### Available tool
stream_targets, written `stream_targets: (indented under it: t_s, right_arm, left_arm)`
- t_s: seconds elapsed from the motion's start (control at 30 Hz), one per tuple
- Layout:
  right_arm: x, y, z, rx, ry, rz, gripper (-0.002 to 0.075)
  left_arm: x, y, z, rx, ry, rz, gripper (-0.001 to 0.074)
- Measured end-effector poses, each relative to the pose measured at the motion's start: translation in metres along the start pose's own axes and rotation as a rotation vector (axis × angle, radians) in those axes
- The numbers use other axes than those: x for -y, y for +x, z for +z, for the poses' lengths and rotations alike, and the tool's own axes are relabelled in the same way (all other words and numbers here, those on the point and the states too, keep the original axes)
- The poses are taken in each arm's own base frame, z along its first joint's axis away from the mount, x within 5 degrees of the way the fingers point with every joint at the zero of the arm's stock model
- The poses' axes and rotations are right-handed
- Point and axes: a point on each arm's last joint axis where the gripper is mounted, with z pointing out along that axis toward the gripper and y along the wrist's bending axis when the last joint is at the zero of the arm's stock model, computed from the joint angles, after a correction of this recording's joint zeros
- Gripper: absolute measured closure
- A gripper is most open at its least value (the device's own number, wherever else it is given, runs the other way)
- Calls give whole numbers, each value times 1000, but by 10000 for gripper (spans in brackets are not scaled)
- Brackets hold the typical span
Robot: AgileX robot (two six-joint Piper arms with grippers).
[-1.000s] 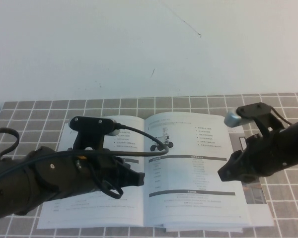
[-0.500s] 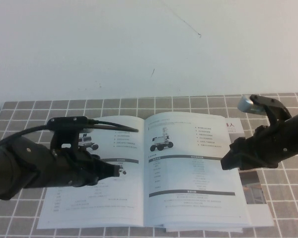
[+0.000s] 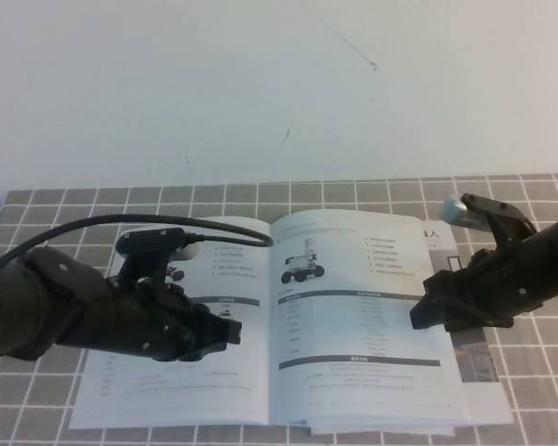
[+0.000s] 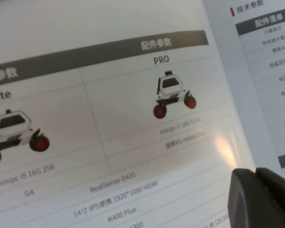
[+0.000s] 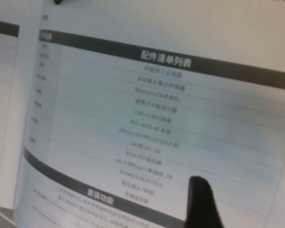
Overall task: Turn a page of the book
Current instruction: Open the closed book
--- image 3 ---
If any grey white checked tablecloth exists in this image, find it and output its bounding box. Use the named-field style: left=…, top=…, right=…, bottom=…
left=0, top=172, right=558, bottom=446

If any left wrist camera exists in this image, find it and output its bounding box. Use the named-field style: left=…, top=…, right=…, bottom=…
left=115, top=226, right=202, bottom=262

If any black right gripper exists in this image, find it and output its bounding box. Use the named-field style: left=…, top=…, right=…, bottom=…
left=408, top=245, right=547, bottom=333

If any booklet with room photo cover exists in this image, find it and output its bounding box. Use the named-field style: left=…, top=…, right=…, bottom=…
left=418, top=227, right=515, bottom=426

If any black left camera mount bracket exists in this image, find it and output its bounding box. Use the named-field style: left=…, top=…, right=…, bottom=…
left=118, top=250, right=171, bottom=292

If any white catalogue book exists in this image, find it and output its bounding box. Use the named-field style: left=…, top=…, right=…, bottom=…
left=68, top=209, right=475, bottom=426

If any plain white booklet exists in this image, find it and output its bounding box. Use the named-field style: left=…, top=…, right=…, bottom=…
left=306, top=409, right=458, bottom=427

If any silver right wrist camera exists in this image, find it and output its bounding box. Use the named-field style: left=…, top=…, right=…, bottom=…
left=439, top=192, right=525, bottom=231

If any thick black camera cable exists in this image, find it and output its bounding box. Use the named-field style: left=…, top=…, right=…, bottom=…
left=0, top=213, right=274, bottom=285

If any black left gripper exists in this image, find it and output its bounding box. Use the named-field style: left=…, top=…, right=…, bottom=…
left=100, top=273, right=244, bottom=364

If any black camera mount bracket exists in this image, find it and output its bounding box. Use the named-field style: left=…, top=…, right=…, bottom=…
left=118, top=250, right=171, bottom=292
left=485, top=213, right=538, bottom=261

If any black right camera mount bracket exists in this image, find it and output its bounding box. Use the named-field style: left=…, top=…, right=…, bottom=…
left=485, top=213, right=538, bottom=261

